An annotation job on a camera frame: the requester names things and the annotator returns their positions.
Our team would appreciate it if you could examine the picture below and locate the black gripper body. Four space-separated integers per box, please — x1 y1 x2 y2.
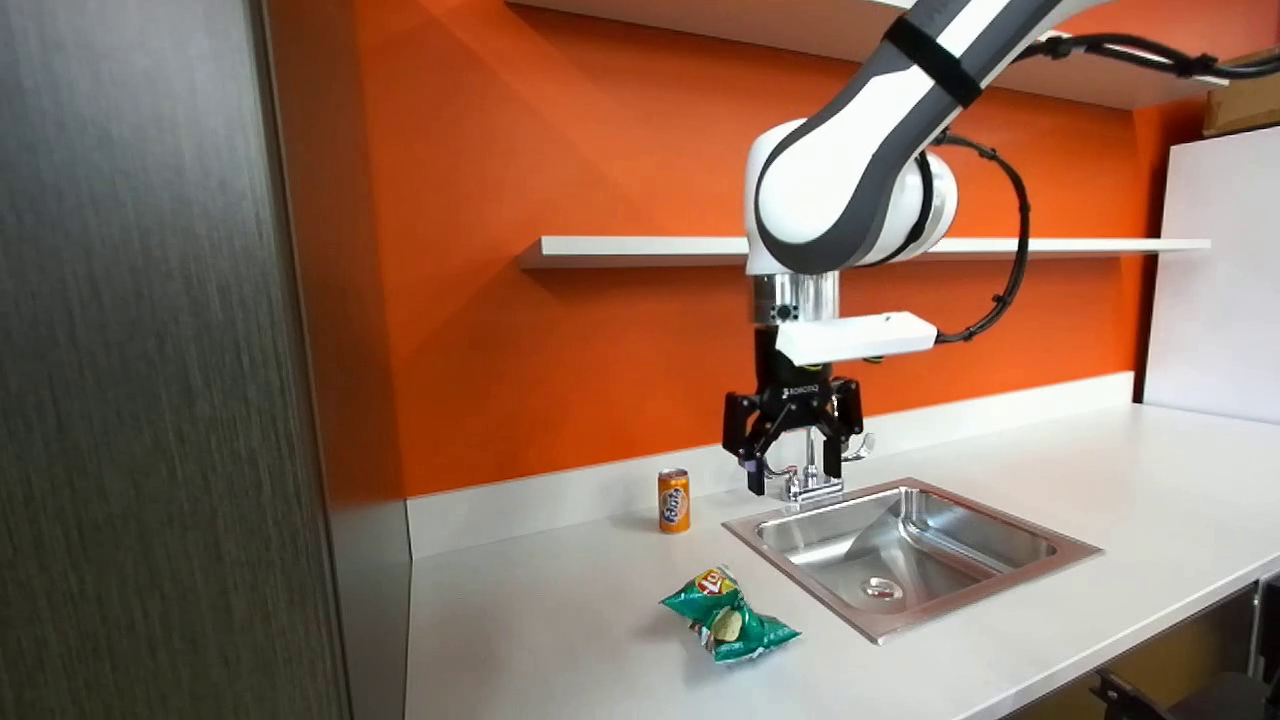
750 325 839 433

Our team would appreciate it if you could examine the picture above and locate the green chips packet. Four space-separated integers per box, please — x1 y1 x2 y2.
655 563 804 671

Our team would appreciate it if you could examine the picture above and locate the orange soda can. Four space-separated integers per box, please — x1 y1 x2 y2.
652 462 696 540

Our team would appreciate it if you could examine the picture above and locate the stainless steel sink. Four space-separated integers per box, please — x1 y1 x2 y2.
721 472 1109 648

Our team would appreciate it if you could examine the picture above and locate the overhead cabinet underside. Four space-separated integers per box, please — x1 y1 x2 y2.
499 0 1280 117

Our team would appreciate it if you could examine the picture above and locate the white board panel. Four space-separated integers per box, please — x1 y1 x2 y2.
1138 124 1280 426

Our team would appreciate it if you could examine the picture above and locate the dark wood cabinet panel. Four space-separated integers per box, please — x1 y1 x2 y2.
0 0 359 720

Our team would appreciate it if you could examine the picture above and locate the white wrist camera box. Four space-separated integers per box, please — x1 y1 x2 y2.
771 309 940 370

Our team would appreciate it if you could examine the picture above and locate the white wall shelf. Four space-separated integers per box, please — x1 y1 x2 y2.
514 233 1215 274

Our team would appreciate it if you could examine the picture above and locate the thin black camera cable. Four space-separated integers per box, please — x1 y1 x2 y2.
927 127 1034 346

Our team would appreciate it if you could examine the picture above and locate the thick black cable bundle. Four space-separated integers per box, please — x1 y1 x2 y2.
1021 27 1280 86

